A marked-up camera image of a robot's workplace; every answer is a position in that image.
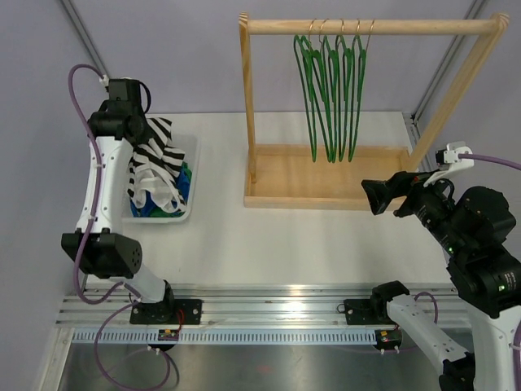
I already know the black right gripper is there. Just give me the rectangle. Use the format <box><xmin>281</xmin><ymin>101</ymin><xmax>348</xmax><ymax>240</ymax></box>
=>
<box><xmin>362</xmin><ymin>165</ymin><xmax>468</xmax><ymax>256</ymax></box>

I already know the green tank top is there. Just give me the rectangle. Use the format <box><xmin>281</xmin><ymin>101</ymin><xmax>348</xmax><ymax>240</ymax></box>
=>
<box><xmin>129</xmin><ymin>162</ymin><xmax>192</xmax><ymax>218</ymax></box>

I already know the black white striped top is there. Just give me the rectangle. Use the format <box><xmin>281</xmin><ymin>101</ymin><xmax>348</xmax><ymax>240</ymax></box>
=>
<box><xmin>125</xmin><ymin>116</ymin><xmax>189</xmax><ymax>213</ymax></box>

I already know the blue tank top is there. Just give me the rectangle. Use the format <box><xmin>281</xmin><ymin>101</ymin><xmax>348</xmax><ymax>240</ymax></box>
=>
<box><xmin>127</xmin><ymin>162</ymin><xmax>192</xmax><ymax>218</ymax></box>

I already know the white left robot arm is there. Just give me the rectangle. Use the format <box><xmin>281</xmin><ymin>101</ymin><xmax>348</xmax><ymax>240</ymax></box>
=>
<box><xmin>61</xmin><ymin>78</ymin><xmax>176</xmax><ymax>324</ymax></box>

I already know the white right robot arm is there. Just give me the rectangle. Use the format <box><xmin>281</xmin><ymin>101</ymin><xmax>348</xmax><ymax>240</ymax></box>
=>
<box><xmin>361</xmin><ymin>171</ymin><xmax>520</xmax><ymax>390</ymax></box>

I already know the wooden clothes rack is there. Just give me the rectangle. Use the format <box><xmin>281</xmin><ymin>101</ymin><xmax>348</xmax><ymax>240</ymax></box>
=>
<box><xmin>239</xmin><ymin>13</ymin><xmax>510</xmax><ymax>210</ymax></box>

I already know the white plastic basket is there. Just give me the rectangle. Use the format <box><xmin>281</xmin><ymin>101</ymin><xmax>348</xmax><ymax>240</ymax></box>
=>
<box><xmin>122</xmin><ymin>134</ymin><xmax>200</xmax><ymax>224</ymax></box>

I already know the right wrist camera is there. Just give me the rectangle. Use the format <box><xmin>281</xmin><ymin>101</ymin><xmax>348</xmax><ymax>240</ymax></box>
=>
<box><xmin>423</xmin><ymin>142</ymin><xmax>475</xmax><ymax>187</ymax></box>

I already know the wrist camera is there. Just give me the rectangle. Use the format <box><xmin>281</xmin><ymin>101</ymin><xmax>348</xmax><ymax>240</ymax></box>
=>
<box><xmin>99</xmin><ymin>74</ymin><xmax>133</xmax><ymax>87</ymax></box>
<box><xmin>423</xmin><ymin>142</ymin><xmax>475</xmax><ymax>187</ymax></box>

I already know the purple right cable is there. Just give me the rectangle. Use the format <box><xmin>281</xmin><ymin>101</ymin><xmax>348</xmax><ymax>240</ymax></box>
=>
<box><xmin>413</xmin><ymin>153</ymin><xmax>521</xmax><ymax>355</ymax></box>

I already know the white slotted cable duct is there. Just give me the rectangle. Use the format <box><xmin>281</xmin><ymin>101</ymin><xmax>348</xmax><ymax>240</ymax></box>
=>
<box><xmin>72</xmin><ymin>328</ymin><xmax>376</xmax><ymax>345</ymax></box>

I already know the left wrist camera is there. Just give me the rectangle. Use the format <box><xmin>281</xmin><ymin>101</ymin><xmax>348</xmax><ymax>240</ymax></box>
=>
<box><xmin>99</xmin><ymin>74</ymin><xmax>133</xmax><ymax>87</ymax></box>

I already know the aluminium mounting rail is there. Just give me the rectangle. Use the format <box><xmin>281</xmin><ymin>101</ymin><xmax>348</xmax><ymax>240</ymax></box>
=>
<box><xmin>55</xmin><ymin>284</ymin><xmax>470</xmax><ymax>328</ymax></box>

